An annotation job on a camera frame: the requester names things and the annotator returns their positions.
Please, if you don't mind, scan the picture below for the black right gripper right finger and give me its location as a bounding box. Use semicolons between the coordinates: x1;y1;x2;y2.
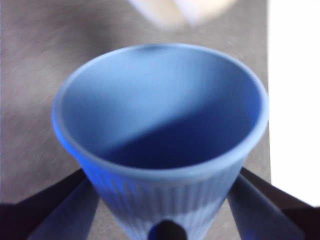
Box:
226;166;320;240

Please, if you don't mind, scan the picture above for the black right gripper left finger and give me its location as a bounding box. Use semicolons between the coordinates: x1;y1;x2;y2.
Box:
0;167;101;240

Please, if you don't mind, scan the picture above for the blue ribbed plastic cup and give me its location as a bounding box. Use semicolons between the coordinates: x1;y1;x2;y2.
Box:
51;43;270;240

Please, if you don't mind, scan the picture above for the grey-handled sponge cup brush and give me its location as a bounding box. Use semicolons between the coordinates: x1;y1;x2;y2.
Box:
128;0;237;29

